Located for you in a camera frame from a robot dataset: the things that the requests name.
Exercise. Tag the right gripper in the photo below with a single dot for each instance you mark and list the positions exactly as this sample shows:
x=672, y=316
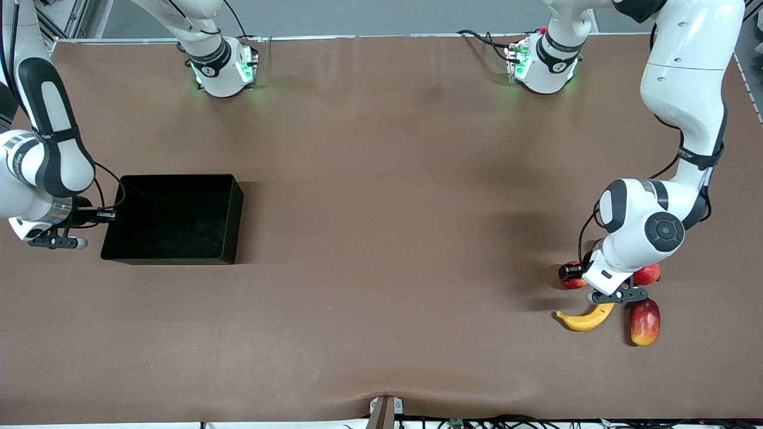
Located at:
x=81, y=204

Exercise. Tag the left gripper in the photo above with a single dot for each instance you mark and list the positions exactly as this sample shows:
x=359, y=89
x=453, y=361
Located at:
x=587, y=261

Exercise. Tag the red yellow apple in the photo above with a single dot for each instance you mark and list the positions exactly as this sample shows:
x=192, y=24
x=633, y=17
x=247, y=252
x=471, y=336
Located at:
x=572, y=285

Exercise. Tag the yellow banana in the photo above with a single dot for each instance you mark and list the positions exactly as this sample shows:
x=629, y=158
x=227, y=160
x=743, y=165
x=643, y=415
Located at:
x=581, y=323

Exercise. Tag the black plastic box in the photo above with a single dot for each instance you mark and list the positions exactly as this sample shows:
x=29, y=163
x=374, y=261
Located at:
x=173, y=220

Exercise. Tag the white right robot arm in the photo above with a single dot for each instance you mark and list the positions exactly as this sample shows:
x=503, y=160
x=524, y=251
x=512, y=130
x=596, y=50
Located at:
x=53, y=161

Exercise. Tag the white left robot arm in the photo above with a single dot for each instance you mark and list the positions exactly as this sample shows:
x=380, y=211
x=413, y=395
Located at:
x=685, y=71

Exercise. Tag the round red peach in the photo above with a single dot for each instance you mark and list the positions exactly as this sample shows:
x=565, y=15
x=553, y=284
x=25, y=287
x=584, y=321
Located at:
x=648, y=275

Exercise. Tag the red yellow mango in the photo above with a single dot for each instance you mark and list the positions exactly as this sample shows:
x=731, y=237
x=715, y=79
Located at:
x=645, y=322

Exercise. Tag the small green circuit board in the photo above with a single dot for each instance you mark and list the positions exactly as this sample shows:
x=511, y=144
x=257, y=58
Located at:
x=457, y=423

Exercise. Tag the aluminium frame profile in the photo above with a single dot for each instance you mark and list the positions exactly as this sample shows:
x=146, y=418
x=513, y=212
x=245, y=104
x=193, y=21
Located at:
x=74, y=18

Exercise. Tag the grey metal table bracket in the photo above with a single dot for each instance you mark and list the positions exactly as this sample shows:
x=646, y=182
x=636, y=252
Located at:
x=384, y=414

